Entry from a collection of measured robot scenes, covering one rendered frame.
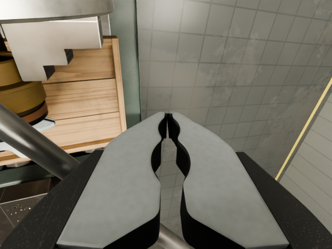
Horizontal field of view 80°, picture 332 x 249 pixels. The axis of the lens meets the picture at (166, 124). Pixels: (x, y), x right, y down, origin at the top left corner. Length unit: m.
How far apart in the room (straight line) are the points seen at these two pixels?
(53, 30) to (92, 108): 0.32
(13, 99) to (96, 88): 0.27
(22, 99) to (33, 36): 0.08
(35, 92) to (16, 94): 0.03
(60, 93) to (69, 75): 0.05
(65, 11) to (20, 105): 0.16
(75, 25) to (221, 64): 1.55
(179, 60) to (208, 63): 0.26
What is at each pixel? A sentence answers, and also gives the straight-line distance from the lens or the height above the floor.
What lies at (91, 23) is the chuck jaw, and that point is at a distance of 0.28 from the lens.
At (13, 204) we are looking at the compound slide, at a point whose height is 1.02.
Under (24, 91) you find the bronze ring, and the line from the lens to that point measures 0.32.
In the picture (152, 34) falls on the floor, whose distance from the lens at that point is 1.47.
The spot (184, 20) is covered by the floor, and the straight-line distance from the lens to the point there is 1.53.
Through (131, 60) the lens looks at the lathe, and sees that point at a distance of 0.90.
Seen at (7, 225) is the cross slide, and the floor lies 0.97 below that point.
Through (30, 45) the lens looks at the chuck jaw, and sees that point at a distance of 0.30.
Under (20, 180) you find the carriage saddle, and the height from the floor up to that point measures 0.92.
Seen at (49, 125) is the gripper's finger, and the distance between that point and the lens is 0.36.
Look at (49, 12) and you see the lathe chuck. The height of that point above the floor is 1.21.
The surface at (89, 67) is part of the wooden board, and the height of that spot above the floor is 0.88.
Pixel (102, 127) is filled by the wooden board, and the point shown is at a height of 0.88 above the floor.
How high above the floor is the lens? 1.40
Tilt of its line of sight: 52 degrees down
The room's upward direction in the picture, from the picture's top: 148 degrees clockwise
